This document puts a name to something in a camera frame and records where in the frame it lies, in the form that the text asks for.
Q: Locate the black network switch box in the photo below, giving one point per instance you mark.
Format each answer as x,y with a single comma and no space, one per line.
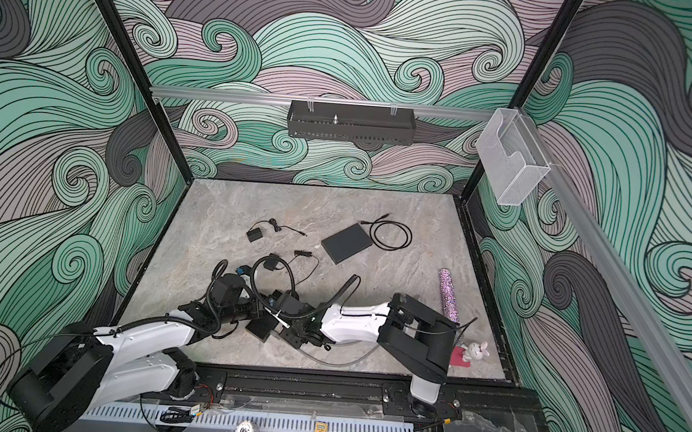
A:
263,325

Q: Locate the glitter purple microphone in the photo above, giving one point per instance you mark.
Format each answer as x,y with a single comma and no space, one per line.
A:
448,296

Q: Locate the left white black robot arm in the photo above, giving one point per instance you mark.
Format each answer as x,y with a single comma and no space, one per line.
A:
82,367

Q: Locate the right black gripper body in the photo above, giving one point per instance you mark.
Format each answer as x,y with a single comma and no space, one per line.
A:
291,337

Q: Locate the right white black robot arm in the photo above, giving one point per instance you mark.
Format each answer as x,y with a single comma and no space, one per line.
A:
414,334

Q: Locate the white slotted cable duct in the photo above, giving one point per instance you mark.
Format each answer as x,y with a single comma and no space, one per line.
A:
263,421

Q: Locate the black perforated wall tray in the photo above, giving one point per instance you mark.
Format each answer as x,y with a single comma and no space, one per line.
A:
366,126

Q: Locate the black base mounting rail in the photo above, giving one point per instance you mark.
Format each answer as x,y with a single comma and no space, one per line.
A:
390,393

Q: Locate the dark grey box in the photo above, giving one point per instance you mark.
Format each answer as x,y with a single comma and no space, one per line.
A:
346,243

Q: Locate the pink toy with bunny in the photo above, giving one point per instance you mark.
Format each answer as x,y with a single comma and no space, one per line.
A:
464,355

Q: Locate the clear acrylic wall holder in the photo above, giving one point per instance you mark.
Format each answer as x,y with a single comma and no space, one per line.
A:
512,153

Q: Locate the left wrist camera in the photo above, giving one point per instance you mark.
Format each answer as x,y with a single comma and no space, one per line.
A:
244,270

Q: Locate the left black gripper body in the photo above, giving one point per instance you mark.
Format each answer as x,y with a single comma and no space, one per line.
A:
248,310

